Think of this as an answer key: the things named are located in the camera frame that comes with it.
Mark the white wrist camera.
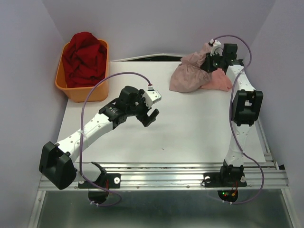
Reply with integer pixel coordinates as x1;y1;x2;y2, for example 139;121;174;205
142;90;162;108
209;39;221;56

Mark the purple cable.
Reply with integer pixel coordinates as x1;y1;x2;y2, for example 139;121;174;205
79;72;154;207
210;35;265;206

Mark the dusty pink skirt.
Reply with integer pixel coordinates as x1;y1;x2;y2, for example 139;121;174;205
169;43;212;93

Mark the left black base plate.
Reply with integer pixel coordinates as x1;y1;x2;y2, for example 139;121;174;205
78;173;121;189

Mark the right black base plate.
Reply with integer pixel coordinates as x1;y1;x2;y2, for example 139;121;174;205
203;172;247;188

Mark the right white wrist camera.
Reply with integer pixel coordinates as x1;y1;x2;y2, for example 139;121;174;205
209;39;221;56

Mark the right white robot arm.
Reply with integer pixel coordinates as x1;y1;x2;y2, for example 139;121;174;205
201;39;263;188

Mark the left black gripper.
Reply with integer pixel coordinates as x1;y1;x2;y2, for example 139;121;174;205
126;90;159;127

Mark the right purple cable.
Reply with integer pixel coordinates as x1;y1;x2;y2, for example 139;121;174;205
210;35;265;206

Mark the orange plastic bin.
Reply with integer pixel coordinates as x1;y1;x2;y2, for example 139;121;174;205
55;39;110;103

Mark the aluminium frame rail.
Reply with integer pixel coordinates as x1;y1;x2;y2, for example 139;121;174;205
100;161;289;191

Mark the folded salmon pink skirt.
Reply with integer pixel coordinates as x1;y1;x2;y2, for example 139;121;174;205
200;69;233;92

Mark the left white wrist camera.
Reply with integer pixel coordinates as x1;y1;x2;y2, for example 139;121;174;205
142;90;162;108

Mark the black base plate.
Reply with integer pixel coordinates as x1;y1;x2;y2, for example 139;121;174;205
203;172;247;188
78;173;121;189

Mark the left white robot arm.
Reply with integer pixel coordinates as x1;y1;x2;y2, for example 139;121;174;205
38;86;162;190

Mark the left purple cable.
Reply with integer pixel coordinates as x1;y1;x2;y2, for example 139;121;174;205
79;72;154;207

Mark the red skirt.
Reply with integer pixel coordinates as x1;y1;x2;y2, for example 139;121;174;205
62;32;107;88

